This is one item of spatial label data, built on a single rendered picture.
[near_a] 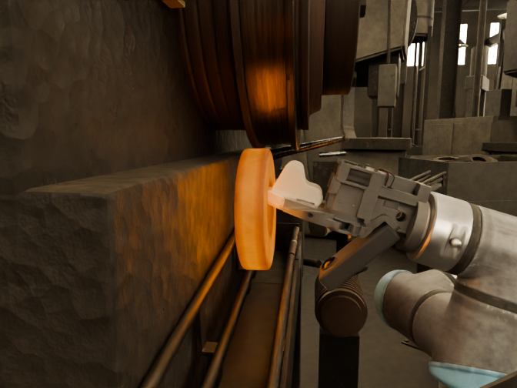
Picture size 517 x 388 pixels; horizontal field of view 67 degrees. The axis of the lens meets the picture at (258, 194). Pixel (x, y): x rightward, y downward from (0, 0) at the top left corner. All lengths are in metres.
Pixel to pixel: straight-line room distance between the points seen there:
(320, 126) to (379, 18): 0.93
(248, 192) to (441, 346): 0.30
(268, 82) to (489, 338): 0.40
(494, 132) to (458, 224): 4.09
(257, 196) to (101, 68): 0.20
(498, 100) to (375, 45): 1.66
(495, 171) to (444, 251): 2.47
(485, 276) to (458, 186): 2.31
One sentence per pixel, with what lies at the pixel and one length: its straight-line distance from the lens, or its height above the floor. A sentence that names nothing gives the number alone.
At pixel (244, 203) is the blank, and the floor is 0.83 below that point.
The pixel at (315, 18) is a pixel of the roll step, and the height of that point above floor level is 1.06.
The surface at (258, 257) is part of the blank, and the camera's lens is 0.46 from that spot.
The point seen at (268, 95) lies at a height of 0.96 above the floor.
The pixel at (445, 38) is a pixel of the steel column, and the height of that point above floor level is 2.93.
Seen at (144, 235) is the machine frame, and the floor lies 0.83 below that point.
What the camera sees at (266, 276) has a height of 0.66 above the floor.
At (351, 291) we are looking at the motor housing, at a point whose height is 0.53.
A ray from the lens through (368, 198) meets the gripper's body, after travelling 0.47.
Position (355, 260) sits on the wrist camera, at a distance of 0.51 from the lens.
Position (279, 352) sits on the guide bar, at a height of 0.69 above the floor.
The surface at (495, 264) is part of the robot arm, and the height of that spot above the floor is 0.76.
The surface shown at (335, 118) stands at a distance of 3.38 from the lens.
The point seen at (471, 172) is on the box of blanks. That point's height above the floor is 0.68.
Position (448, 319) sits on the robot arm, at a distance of 0.55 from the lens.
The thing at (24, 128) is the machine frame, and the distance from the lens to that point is 0.29.
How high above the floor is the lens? 0.91
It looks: 8 degrees down
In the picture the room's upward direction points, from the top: straight up
